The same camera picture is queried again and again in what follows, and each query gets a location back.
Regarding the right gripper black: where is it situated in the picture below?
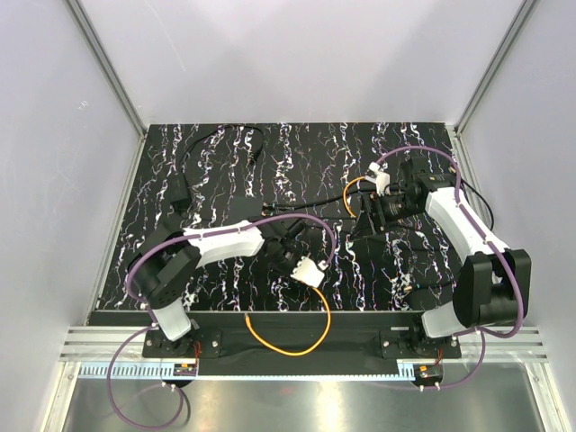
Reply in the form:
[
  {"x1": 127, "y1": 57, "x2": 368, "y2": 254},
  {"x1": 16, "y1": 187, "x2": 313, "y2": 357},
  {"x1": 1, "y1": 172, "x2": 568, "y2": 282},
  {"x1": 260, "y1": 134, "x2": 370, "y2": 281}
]
[{"x1": 349, "y1": 192, "x2": 421, "y2": 242}]

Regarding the black network switch box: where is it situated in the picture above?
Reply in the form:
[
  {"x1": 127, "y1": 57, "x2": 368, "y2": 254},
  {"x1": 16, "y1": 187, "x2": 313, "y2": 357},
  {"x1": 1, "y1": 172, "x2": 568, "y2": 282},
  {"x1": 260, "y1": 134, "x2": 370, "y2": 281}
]
[{"x1": 226, "y1": 196, "x2": 264, "y2": 224}]

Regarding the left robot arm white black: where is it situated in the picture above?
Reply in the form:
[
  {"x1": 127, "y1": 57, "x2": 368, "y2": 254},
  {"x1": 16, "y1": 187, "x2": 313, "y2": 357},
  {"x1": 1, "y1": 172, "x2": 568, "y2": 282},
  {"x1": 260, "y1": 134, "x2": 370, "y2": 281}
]
[{"x1": 126, "y1": 218, "x2": 324, "y2": 356}]

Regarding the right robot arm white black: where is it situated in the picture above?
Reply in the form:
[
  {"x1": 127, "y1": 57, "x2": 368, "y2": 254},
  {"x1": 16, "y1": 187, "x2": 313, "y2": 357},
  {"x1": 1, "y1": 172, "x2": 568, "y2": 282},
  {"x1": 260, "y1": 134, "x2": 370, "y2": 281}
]
[{"x1": 351, "y1": 158, "x2": 532, "y2": 357}]

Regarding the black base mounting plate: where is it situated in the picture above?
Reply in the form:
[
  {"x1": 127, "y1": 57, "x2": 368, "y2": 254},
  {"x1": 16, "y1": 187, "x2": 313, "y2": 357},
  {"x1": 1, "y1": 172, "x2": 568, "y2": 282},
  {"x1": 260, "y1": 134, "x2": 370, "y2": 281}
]
[{"x1": 89, "y1": 310, "x2": 517, "y2": 361}]

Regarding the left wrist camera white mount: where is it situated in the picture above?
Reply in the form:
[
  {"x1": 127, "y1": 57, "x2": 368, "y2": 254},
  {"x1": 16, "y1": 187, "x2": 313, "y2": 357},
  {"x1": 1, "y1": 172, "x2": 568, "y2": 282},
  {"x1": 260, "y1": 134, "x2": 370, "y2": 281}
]
[{"x1": 291, "y1": 256, "x2": 325, "y2": 288}]

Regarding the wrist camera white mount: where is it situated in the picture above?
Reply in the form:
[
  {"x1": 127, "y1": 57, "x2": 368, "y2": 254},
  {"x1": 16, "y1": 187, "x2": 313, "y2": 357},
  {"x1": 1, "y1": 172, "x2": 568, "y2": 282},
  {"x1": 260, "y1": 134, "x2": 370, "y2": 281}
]
[
  {"x1": 291, "y1": 256, "x2": 325, "y2": 288},
  {"x1": 365, "y1": 162, "x2": 391, "y2": 196}
]

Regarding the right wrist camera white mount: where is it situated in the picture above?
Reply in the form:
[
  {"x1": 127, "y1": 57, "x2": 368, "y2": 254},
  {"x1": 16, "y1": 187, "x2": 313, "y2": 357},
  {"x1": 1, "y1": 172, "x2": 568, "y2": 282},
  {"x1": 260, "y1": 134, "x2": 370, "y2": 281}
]
[{"x1": 365, "y1": 162, "x2": 391, "y2": 196}]

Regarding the black power adapter cable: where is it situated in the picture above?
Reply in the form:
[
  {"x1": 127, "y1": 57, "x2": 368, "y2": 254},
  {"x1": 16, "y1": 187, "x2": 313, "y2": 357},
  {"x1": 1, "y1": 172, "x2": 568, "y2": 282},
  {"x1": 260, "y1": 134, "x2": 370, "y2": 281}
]
[{"x1": 168, "y1": 124, "x2": 266, "y2": 212}]

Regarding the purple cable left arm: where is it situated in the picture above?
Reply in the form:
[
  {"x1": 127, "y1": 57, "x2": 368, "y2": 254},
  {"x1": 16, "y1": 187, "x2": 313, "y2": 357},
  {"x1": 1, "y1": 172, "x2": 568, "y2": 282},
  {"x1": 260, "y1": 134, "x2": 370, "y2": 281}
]
[{"x1": 105, "y1": 213, "x2": 338, "y2": 428}]

